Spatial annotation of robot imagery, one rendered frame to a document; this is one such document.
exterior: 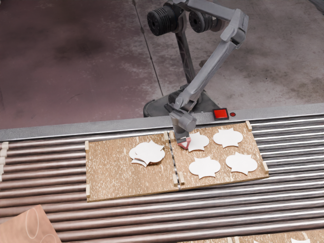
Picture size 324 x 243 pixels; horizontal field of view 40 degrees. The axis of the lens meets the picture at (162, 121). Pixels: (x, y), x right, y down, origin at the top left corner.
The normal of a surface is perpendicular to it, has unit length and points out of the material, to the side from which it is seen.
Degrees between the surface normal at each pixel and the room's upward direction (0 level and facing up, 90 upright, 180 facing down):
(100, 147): 0
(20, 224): 0
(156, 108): 0
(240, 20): 65
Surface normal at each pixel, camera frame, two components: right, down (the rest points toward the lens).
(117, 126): -0.03, -0.70
